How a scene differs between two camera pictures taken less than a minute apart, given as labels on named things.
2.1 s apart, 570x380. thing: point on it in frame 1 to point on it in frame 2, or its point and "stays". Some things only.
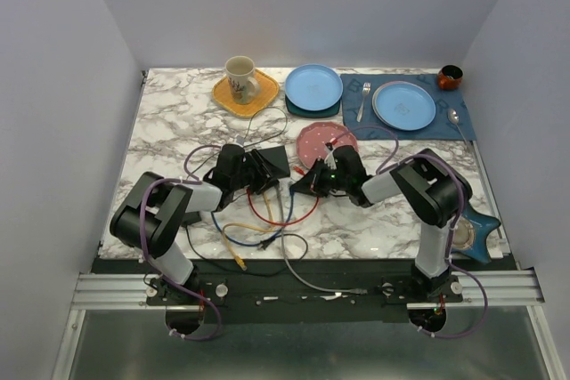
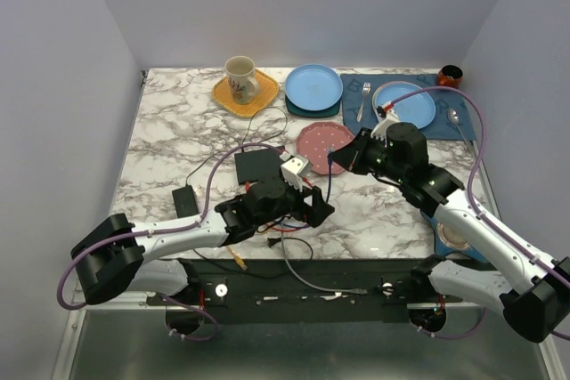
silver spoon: x=453 y=117 stays
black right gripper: x=311 y=181 to x=352 y=156
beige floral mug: x=243 y=84 stays
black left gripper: x=264 y=181 to x=312 y=214
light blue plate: x=313 y=86 stays
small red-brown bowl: x=450 y=77 stays
